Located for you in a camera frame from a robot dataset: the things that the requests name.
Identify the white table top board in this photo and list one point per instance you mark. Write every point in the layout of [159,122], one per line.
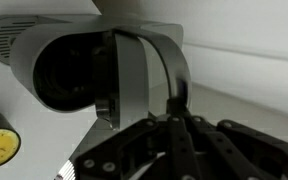
[47,138]

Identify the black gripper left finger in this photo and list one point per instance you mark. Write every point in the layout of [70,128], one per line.
[139,150]

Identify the grey coffeemaker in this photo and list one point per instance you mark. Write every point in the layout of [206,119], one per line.
[71,62]

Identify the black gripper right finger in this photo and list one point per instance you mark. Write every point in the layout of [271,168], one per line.
[225,151]

